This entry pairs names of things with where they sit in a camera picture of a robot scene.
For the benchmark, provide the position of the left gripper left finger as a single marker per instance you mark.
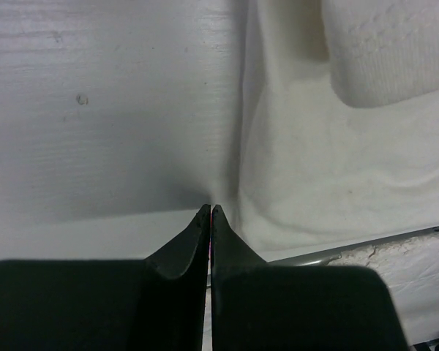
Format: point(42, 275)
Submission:
point(157, 303)

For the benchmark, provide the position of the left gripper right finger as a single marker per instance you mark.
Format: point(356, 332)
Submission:
point(259, 306)

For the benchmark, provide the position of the white t shirt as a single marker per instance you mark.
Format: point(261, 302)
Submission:
point(340, 122)

